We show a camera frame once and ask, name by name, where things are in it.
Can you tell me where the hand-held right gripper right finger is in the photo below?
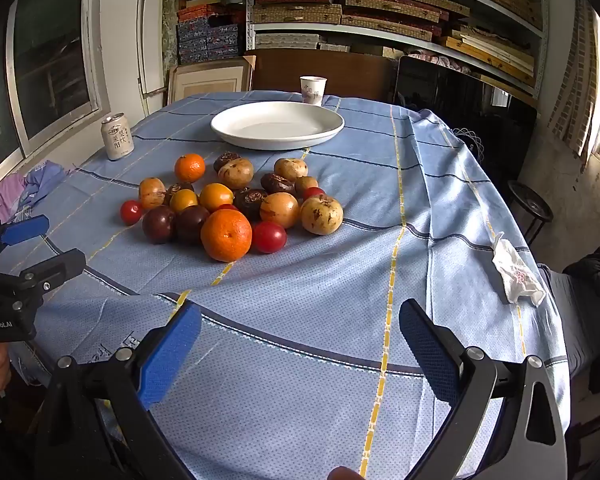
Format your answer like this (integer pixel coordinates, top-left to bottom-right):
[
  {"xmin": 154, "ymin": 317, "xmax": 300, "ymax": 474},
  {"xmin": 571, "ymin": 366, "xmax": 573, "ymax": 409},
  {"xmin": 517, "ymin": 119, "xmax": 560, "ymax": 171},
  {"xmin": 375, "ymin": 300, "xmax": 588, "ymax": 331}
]
[{"xmin": 399, "ymin": 299, "xmax": 568, "ymax": 480}]

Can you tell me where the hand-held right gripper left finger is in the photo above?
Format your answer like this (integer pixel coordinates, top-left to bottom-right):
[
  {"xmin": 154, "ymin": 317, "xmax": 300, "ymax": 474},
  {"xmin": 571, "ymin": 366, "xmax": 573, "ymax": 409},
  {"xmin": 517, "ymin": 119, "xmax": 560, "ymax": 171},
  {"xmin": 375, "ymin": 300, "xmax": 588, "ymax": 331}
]
[{"xmin": 32, "ymin": 301, "xmax": 203, "ymax": 480}]

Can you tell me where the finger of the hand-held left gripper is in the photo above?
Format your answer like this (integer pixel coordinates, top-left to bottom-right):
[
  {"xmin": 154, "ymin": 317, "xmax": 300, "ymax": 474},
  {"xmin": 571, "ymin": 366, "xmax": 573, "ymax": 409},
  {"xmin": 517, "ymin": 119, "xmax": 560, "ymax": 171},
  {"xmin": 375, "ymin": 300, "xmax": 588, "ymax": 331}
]
[
  {"xmin": 0, "ymin": 215, "xmax": 50, "ymax": 266},
  {"xmin": 7, "ymin": 248, "xmax": 87, "ymax": 312}
]

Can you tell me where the dark purple plum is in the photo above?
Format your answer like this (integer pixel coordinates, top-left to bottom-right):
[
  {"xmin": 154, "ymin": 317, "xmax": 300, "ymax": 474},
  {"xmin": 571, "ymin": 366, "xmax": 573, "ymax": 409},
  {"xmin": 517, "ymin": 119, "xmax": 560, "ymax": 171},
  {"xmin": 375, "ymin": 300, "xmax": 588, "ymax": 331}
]
[
  {"xmin": 141, "ymin": 205, "xmax": 177, "ymax": 245},
  {"xmin": 175, "ymin": 205, "xmax": 211, "ymax": 246}
]

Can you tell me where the orange striped pepino melon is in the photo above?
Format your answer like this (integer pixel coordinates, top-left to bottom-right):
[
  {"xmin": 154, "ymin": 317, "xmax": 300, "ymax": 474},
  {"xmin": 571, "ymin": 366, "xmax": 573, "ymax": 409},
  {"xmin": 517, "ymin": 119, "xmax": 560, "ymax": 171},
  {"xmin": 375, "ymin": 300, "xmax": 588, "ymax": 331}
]
[{"xmin": 139, "ymin": 177, "xmax": 167, "ymax": 210}]

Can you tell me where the large orange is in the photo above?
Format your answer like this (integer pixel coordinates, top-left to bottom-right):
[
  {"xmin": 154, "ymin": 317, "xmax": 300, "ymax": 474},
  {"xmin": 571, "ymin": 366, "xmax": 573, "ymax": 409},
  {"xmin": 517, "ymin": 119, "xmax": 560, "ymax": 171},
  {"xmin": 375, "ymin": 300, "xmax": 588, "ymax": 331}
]
[{"xmin": 200, "ymin": 208, "xmax": 253, "ymax": 263}]

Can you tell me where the dark brown water chestnut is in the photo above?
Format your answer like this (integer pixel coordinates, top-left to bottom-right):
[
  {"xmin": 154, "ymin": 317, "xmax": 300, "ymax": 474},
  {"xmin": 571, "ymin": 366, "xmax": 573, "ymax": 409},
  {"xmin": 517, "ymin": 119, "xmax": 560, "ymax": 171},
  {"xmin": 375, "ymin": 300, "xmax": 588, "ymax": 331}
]
[
  {"xmin": 213, "ymin": 152, "xmax": 241, "ymax": 173},
  {"xmin": 260, "ymin": 173, "xmax": 296, "ymax": 196},
  {"xmin": 233, "ymin": 188, "xmax": 269, "ymax": 222},
  {"xmin": 164, "ymin": 183, "xmax": 195, "ymax": 206}
]

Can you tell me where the small yellow tomato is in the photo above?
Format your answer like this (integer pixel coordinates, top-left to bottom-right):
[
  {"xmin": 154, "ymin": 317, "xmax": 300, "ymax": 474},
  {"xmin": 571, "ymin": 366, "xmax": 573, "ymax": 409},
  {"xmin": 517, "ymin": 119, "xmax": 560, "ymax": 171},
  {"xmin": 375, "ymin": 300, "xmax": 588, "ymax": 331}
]
[{"xmin": 169, "ymin": 189, "xmax": 199, "ymax": 214}]

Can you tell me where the large yellow tomato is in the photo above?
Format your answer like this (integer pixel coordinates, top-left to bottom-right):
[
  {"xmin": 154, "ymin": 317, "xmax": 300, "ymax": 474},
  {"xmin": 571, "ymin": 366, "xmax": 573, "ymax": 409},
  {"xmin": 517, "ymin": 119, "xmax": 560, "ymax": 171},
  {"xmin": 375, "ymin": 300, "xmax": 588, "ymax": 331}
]
[{"xmin": 199, "ymin": 183, "xmax": 234, "ymax": 213}]

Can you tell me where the small orange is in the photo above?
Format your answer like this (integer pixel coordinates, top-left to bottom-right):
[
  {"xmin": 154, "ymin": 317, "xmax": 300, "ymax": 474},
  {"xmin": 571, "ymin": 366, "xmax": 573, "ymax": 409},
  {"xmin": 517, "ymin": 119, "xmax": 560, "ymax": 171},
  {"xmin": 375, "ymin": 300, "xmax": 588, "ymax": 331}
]
[{"xmin": 174, "ymin": 153, "xmax": 207, "ymax": 184}]

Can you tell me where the white oval plate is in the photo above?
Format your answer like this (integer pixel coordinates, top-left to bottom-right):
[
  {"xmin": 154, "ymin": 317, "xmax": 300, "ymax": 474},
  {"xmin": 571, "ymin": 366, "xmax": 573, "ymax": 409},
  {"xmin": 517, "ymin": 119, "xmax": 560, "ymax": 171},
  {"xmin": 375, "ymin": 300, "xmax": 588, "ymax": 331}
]
[{"xmin": 210, "ymin": 101, "xmax": 346, "ymax": 151}]

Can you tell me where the light blue cloth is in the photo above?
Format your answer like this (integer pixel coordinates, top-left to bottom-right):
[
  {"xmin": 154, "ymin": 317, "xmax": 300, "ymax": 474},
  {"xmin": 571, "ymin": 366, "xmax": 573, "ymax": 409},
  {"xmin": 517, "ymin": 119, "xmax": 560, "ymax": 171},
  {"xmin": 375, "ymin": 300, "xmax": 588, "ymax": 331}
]
[{"xmin": 10, "ymin": 160, "xmax": 76, "ymax": 221}]

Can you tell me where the blue checked tablecloth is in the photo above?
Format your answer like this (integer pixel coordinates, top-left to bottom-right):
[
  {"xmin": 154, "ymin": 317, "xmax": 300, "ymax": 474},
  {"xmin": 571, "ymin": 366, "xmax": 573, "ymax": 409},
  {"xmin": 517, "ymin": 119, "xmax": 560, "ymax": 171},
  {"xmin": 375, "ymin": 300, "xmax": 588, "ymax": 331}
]
[{"xmin": 0, "ymin": 91, "xmax": 571, "ymax": 480}]

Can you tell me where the crumpled white tissue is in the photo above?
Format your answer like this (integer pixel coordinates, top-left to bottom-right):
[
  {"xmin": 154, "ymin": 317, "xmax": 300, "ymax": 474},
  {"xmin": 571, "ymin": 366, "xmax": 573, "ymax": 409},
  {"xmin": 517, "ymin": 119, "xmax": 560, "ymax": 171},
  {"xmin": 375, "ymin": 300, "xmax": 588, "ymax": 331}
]
[{"xmin": 492, "ymin": 232, "xmax": 547, "ymax": 307}]

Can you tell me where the white beverage can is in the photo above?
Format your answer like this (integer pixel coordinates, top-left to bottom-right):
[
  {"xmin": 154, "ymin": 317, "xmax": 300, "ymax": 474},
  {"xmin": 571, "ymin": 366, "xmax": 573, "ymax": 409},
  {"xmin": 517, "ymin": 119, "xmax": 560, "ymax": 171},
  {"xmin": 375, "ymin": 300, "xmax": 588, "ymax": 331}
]
[{"xmin": 100, "ymin": 112, "xmax": 135, "ymax": 162}]

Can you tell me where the black round stool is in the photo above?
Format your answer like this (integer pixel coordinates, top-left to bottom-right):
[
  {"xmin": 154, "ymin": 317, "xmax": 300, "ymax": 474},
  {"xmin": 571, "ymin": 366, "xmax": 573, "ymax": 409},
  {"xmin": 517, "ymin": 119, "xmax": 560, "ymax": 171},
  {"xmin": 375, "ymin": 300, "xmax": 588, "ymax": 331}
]
[{"xmin": 506, "ymin": 180, "xmax": 555, "ymax": 246}]

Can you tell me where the black jacket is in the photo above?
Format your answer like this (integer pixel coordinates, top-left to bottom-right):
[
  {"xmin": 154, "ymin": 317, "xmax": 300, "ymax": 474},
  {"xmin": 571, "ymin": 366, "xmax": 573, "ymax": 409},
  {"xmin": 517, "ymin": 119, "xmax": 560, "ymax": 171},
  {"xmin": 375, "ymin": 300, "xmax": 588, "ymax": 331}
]
[{"xmin": 562, "ymin": 240, "xmax": 600, "ymax": 298}]

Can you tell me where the white wooden strip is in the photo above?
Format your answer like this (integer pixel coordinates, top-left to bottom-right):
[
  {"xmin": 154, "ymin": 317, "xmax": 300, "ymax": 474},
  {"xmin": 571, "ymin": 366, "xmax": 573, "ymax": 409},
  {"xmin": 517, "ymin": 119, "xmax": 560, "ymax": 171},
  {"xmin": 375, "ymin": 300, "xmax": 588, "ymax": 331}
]
[{"xmin": 136, "ymin": 0, "xmax": 148, "ymax": 96}]

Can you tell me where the stack of blue patterned boxes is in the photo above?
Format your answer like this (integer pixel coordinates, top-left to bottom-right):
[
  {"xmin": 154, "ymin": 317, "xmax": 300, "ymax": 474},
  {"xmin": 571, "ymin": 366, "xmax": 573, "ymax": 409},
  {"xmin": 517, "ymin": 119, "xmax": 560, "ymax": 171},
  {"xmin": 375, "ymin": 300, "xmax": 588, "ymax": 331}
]
[{"xmin": 176, "ymin": 5, "xmax": 246, "ymax": 63}]

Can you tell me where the white paper cup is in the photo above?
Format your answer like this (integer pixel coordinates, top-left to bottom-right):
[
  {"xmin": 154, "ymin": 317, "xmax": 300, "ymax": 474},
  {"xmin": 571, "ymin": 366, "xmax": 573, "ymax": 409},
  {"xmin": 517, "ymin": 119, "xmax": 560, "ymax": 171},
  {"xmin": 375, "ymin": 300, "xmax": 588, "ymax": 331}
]
[{"xmin": 300, "ymin": 76, "xmax": 328, "ymax": 107}]

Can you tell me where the brown wooden board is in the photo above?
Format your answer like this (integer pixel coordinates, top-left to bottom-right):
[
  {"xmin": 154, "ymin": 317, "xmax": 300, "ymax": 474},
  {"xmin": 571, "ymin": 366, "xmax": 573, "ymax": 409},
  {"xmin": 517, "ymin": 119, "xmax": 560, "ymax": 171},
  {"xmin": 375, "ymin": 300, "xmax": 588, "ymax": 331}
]
[{"xmin": 245, "ymin": 49, "xmax": 398, "ymax": 102}]

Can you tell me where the brick pattern curtain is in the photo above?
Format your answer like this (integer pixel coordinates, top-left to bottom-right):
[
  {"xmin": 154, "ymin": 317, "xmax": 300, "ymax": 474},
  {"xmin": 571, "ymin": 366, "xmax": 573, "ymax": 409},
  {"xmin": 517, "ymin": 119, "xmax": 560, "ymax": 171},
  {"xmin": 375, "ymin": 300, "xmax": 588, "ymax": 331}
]
[{"xmin": 547, "ymin": 0, "xmax": 600, "ymax": 156}]

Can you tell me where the grey metal shelf unit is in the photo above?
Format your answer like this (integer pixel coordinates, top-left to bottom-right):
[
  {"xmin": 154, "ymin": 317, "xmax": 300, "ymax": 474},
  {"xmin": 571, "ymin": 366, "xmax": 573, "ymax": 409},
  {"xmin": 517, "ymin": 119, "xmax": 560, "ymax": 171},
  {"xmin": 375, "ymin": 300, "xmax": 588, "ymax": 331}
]
[{"xmin": 245, "ymin": 0, "xmax": 551, "ymax": 98}]

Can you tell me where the light wooden picture frame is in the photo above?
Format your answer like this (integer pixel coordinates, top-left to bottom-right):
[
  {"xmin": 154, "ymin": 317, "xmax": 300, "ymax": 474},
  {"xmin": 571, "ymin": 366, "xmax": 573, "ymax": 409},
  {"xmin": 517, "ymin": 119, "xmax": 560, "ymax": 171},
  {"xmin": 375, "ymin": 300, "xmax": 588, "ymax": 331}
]
[{"xmin": 167, "ymin": 55, "xmax": 257, "ymax": 106}]

